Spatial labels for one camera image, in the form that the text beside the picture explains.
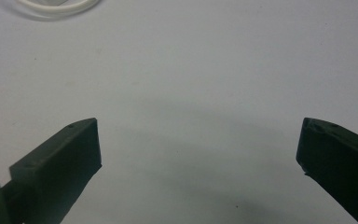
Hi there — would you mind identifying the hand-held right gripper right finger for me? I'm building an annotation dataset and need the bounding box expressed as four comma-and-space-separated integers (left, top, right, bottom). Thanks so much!
296, 117, 358, 224

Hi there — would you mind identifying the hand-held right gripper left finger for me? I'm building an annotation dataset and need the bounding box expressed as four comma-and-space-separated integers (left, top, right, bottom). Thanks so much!
0, 117, 103, 224

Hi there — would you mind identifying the white round plate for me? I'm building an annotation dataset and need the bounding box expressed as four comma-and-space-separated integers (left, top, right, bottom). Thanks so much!
14, 0, 101, 15

